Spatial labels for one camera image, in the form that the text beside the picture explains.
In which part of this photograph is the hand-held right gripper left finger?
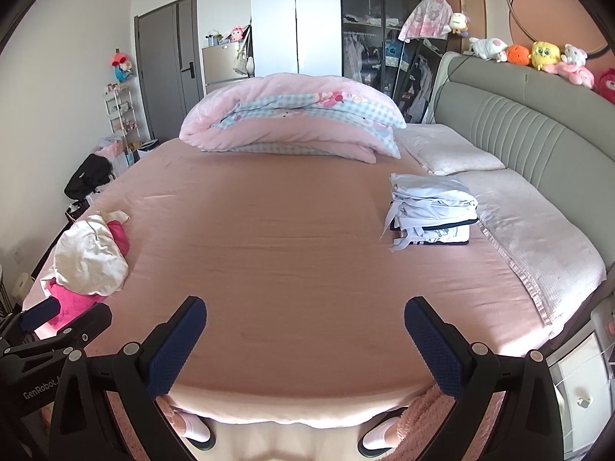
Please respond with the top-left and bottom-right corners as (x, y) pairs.
(50, 295), (208, 461)

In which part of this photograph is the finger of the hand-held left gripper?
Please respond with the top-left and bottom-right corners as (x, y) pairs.
(45, 304), (113, 361)
(19, 297), (62, 333)

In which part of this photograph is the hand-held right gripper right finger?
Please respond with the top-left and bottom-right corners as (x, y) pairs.
(404, 296), (572, 461)

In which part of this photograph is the stack of folded clothes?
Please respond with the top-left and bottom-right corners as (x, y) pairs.
(382, 173), (481, 253)

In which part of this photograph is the person's left foot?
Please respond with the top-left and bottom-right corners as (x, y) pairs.
(170, 406), (217, 449)

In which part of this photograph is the person's foot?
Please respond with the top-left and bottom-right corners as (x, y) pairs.
(170, 406), (217, 449)
(358, 406), (409, 457)

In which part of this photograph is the person's right foot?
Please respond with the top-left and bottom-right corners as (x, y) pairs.
(358, 406), (409, 457)

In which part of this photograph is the pink bed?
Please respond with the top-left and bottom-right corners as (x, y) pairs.
(22, 122), (608, 430)

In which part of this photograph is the black bag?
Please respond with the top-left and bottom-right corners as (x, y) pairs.
(64, 154), (116, 200)

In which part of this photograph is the white nightstand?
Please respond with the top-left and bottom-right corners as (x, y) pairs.
(548, 298), (615, 452)

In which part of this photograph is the white waffle blanket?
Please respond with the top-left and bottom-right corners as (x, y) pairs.
(454, 168), (607, 325)

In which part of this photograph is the pale pink pillow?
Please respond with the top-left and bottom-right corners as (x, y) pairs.
(396, 124), (506, 176)

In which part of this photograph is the folded pink checked duvet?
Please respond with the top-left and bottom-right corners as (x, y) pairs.
(179, 73), (407, 164)

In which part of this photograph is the grey door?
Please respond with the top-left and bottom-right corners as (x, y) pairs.
(135, 0), (205, 141)

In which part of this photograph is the silver fridge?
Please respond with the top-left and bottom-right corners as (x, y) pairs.
(201, 41), (253, 96)

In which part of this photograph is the white cat plush toy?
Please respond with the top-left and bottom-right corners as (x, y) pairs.
(468, 37), (509, 62)

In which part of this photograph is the orange plush toy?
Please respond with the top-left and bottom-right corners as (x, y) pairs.
(506, 44), (532, 66)

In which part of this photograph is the red plush toy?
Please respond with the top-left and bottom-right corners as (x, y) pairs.
(593, 68), (615, 104)

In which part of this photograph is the white and pink plush toy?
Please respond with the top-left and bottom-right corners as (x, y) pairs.
(557, 44), (597, 88)

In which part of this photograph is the dark glass wardrobe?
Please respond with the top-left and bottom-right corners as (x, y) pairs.
(339, 0), (450, 123)

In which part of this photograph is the small white yellow plush toy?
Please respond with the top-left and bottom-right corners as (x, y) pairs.
(449, 11), (472, 36)

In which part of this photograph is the pink printed hanging garment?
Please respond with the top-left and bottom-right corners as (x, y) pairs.
(398, 0), (453, 43)

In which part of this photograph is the white wardrobe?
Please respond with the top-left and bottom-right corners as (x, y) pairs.
(250, 0), (344, 92)

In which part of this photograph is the white wire shelf rack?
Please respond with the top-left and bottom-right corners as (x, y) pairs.
(103, 81), (140, 142)

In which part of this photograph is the red and blue wall plush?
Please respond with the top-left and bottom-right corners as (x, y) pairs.
(110, 49), (136, 82)

